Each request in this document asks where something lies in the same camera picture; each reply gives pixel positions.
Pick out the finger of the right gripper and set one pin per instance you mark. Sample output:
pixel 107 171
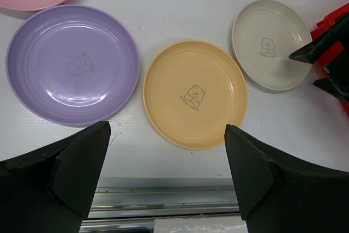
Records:
pixel 310 53
pixel 335 83

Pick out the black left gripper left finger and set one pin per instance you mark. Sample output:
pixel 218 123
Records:
pixel 51 189

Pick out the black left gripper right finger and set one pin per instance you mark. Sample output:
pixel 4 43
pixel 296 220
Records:
pixel 277 192

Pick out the cream plastic plate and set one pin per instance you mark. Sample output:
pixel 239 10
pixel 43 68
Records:
pixel 264 34

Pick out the red plastic bin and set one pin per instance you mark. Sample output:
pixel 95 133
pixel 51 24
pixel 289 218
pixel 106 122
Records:
pixel 336 56

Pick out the purple plastic plate left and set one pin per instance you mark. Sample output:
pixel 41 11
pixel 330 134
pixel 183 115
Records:
pixel 73 65

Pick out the yellow plastic plate front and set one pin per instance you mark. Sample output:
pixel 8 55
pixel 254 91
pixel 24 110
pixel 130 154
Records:
pixel 191 91

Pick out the aluminium table frame rail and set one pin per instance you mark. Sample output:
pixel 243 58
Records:
pixel 142 204

